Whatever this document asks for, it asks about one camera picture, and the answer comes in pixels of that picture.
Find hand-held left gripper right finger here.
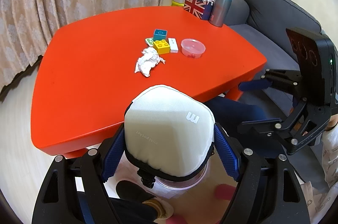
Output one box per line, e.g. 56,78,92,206
213,122,311,224

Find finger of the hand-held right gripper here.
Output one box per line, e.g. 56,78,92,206
238,101,307,147
239,69,301,98

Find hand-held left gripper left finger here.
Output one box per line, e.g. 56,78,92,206
32,125,127,224

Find white zip pouch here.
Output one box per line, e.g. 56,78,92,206
124,85,215,189

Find clear plastic bin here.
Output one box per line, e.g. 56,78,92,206
152,161,210,191

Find clear round lidded container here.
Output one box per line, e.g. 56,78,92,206
181,38,206,59

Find small white box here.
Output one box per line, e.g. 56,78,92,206
168,38,179,53

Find yellow toy brick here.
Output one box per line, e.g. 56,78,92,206
153,39,171,55

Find white tissue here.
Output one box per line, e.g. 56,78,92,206
135,48,166,78

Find teal toy block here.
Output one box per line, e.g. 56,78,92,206
154,29,169,41

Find person's right leg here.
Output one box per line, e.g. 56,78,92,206
206,97,267,135

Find person's leg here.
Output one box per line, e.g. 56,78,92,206
79,195,159,224
206,97,267,135

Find dark slipper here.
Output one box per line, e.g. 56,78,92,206
116,180,175,220

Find grey sofa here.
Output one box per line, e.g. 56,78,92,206
195,0,328,114

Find person's left leg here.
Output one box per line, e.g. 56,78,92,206
79,195,159,224

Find grey tumbler with teal lid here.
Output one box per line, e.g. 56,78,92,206
209,0,233,27

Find orange table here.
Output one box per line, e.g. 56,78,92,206
30,6,267,158

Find person's printed white top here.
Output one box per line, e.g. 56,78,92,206
301,179,336,224

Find flag print tissue box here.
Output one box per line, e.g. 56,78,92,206
184,0,217,20

